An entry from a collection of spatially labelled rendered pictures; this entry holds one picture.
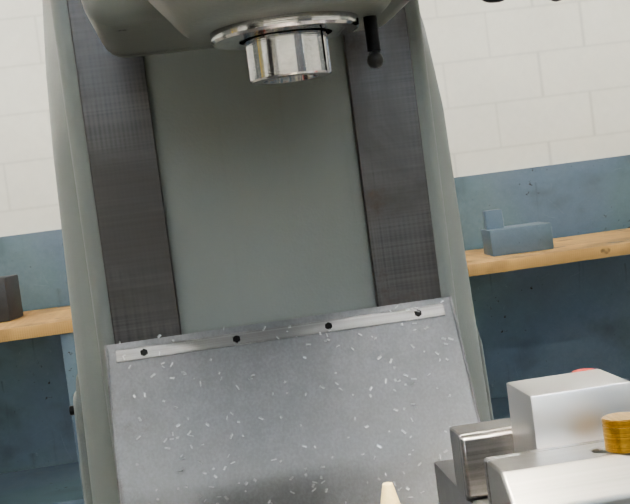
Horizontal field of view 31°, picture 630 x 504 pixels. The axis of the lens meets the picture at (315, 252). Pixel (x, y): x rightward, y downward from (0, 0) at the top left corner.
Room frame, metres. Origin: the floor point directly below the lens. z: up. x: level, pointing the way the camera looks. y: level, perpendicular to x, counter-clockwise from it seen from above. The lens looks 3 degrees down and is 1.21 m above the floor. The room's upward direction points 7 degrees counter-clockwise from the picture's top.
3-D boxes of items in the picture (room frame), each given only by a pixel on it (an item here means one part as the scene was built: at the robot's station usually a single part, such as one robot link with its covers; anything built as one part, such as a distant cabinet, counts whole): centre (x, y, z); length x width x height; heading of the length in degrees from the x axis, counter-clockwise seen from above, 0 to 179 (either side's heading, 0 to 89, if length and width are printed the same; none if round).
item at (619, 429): (0.61, -0.15, 1.06); 0.02 x 0.02 x 0.02
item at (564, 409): (0.66, -0.14, 1.05); 0.06 x 0.05 x 0.06; 95
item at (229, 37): (0.65, 0.00, 1.31); 0.09 x 0.09 x 0.01
